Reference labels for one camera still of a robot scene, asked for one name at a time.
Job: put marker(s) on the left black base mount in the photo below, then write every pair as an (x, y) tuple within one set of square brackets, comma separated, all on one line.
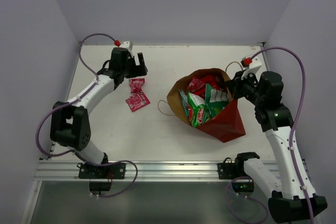
[(101, 177)]

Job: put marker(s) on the red snack bag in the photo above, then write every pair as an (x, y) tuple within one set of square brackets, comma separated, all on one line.
[(197, 86)]

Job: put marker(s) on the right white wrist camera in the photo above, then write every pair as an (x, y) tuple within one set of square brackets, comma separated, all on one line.
[(251, 66)]

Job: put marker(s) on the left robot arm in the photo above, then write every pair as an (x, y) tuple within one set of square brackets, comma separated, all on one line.
[(70, 126)]

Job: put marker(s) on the small red candy packet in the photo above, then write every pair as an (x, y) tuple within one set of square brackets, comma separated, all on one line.
[(136, 85)]

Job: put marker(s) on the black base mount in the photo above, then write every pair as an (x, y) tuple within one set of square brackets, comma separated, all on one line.
[(229, 170), (101, 177)]

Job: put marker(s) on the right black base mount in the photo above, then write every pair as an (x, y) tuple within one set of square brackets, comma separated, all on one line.
[(229, 170)]

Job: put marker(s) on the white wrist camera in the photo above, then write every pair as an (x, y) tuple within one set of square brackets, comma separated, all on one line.
[(251, 66), (126, 44)]

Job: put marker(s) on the green Chuba chips bag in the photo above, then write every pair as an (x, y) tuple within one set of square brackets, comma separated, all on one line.
[(195, 108)]

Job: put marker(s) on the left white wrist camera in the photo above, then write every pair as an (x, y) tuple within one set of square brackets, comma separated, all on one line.
[(126, 44)]

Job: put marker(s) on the red paper bag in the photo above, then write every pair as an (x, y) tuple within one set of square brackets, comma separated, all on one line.
[(226, 126)]

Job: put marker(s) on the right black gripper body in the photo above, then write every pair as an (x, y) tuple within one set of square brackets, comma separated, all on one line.
[(245, 87)]

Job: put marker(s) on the green chips bag back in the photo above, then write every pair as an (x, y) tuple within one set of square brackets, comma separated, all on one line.
[(216, 100)]

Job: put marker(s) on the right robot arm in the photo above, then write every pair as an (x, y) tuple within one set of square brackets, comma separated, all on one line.
[(291, 197)]

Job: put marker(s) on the aluminium rail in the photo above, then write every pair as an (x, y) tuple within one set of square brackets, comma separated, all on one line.
[(170, 171)]

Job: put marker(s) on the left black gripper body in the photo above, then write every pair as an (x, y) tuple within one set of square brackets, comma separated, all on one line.
[(136, 69)]

